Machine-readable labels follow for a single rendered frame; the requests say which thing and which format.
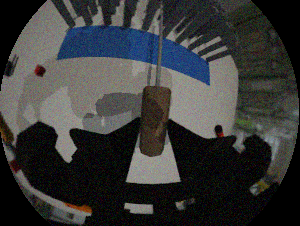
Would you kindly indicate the red-handled screwdriver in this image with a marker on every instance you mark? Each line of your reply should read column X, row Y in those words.
column 219, row 131

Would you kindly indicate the orange rectangular bar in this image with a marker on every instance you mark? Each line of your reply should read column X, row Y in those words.
column 6, row 132

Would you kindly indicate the blue flat strip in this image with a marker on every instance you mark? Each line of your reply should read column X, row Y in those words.
column 133, row 44

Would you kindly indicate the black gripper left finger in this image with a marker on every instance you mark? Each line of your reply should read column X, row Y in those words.
column 118, row 145

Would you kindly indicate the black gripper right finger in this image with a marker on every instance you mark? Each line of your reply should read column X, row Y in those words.
column 191, row 150

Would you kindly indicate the brown-handled metal probe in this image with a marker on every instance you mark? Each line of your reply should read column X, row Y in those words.
column 155, row 110

